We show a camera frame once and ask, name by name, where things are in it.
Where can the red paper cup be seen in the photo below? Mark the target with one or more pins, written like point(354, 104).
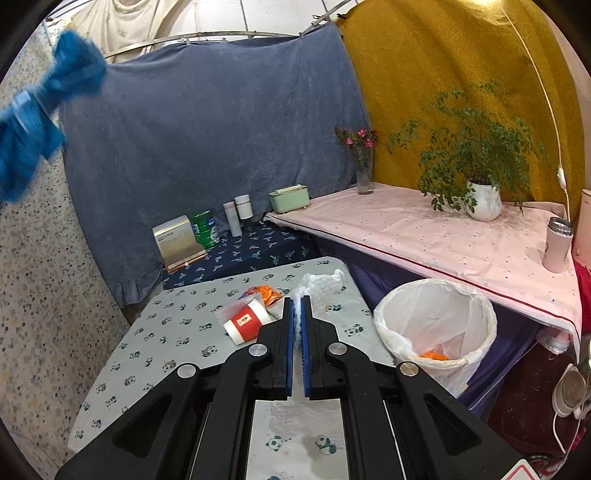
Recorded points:
point(244, 323)

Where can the mint green box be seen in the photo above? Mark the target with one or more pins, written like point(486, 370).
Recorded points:
point(288, 199)

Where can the glass kettle with white lid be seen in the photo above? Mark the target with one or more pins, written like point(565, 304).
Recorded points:
point(570, 392)

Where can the blue cloth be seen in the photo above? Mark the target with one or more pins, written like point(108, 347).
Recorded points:
point(37, 129)
point(207, 129)

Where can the white tissue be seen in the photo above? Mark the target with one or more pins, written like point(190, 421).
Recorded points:
point(323, 284)

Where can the metal curtain rail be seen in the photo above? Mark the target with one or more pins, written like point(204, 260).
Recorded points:
point(184, 39)

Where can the glass vase with pink flowers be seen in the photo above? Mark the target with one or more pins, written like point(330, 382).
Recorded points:
point(364, 177)

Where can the yellow hanging cloth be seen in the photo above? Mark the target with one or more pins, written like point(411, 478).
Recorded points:
point(415, 60)

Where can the white-lined trash bin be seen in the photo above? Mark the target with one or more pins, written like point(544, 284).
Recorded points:
point(429, 314)

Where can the pink table cover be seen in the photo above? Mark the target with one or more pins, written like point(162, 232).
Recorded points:
point(415, 230)

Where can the pink thermos cup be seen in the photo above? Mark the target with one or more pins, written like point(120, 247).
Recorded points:
point(556, 249)

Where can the navy patterned cloth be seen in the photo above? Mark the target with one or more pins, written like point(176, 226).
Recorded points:
point(258, 249)

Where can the pink electric kettle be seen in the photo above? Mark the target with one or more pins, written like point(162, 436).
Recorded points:
point(585, 217)

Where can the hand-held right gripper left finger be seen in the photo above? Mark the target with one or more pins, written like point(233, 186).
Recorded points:
point(288, 350)

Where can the potted green plant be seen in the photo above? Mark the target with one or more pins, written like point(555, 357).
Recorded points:
point(484, 203)

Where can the white slim bottle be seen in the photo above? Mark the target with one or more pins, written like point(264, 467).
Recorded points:
point(232, 220)

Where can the grey panda print sheet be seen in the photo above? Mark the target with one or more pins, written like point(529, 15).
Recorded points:
point(175, 323)

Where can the white jar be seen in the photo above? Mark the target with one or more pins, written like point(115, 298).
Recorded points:
point(243, 208)

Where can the red cloth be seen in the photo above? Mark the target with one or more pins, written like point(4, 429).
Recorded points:
point(584, 295)

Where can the white hanging garment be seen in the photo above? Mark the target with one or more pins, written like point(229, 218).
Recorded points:
point(134, 23)

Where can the green can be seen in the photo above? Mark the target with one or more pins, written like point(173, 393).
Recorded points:
point(205, 230)

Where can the blue hanging cloth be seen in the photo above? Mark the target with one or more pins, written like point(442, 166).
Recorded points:
point(207, 129)

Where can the gold and white box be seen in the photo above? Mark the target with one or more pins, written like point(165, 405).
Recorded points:
point(175, 242)

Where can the dark purple table skirt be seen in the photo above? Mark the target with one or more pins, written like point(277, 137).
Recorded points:
point(512, 341)

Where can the orange snack packet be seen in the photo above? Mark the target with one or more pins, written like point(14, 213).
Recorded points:
point(268, 295)

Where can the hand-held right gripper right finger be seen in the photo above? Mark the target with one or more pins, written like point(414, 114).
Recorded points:
point(306, 350)

